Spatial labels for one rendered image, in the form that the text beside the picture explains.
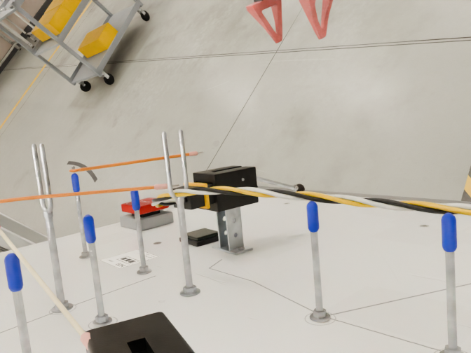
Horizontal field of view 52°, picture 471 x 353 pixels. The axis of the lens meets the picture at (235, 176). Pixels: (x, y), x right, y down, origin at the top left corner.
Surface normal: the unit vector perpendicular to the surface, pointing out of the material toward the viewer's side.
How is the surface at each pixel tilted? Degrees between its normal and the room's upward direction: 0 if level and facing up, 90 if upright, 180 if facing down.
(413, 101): 0
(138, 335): 50
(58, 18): 90
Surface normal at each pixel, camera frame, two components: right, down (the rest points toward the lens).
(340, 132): -0.61, -0.51
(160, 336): -0.09, -0.99
